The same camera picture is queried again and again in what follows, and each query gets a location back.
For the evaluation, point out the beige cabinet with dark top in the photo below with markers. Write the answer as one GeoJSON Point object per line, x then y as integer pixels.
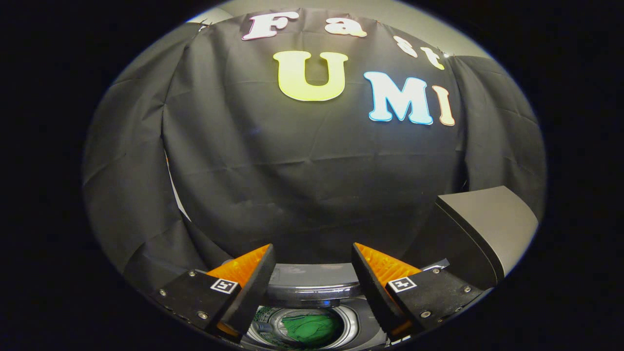
{"type": "Point", "coordinates": [487, 219]}

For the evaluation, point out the black backdrop cloth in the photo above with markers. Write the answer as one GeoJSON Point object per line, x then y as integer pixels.
{"type": "Point", "coordinates": [292, 170]}

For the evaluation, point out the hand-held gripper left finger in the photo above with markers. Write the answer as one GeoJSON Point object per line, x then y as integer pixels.
{"type": "Point", "coordinates": [256, 287]}

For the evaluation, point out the green polo shirt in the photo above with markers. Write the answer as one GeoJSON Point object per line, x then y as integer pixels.
{"type": "Point", "coordinates": [312, 329]}

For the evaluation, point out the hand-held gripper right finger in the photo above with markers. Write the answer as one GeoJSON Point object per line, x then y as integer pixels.
{"type": "Point", "coordinates": [373, 287]}

